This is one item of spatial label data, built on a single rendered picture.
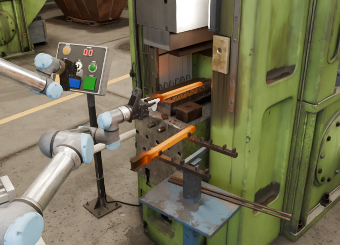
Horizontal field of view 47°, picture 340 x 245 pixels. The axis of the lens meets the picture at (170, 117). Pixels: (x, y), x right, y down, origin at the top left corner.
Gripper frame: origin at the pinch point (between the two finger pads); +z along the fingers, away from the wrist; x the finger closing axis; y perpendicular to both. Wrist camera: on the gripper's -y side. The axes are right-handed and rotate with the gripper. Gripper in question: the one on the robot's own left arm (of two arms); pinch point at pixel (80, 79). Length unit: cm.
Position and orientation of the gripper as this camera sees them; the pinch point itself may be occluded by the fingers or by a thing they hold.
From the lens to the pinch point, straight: 221.7
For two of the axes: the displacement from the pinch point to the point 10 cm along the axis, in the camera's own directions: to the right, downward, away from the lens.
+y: 2.3, -9.7, 0.4
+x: -9.2, -2.0, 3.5
